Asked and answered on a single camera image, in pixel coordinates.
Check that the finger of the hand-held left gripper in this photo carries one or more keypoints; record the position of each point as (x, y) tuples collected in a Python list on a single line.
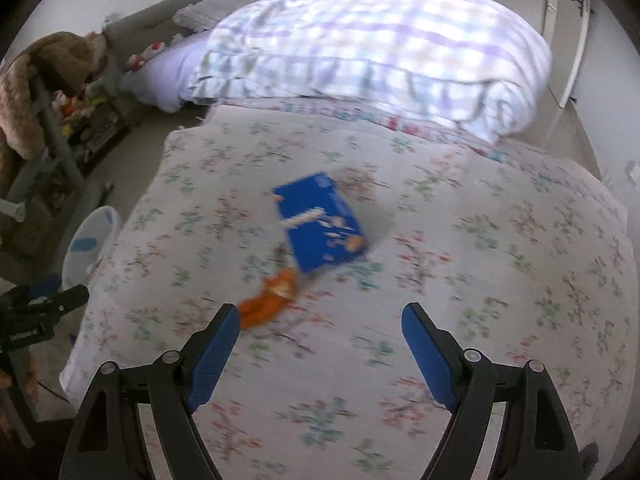
[(60, 296)]

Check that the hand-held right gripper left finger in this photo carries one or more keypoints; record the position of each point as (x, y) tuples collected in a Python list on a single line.
[(215, 355)]

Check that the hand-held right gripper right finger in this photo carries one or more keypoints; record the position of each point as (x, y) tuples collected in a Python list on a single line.
[(425, 355)]

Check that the orange snack wrapper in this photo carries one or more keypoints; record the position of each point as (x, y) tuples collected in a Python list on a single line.
[(270, 295)]

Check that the large blue cardboard box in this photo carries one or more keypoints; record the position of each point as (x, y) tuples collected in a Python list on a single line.
[(320, 225)]

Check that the floral bedspread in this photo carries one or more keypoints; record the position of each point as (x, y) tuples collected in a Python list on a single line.
[(450, 310)]

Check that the dark bedside shelf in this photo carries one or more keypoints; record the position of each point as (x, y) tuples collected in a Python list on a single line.
[(97, 115)]

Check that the brown plush toy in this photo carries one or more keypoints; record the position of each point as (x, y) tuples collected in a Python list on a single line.
[(30, 95)]

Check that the lavender pillow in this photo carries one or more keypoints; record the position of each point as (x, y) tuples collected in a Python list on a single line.
[(160, 77)]

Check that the pink patterned bed sheet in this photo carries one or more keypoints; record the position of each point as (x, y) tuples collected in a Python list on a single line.
[(360, 112)]

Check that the red and white plush toy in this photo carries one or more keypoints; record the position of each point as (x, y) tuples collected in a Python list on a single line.
[(145, 55)]

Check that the grey headboard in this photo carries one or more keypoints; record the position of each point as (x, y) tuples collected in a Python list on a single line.
[(150, 15)]

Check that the checked folded duvet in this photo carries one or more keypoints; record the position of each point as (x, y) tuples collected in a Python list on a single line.
[(380, 55)]

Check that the grey checked pillow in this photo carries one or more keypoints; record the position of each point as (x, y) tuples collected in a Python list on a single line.
[(215, 7)]

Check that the white door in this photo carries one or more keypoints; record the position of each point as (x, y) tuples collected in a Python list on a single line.
[(565, 30)]

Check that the grey metal frame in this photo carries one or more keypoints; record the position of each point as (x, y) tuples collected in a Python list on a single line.
[(55, 150)]

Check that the white wall socket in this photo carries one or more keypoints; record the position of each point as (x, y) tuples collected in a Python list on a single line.
[(634, 172)]

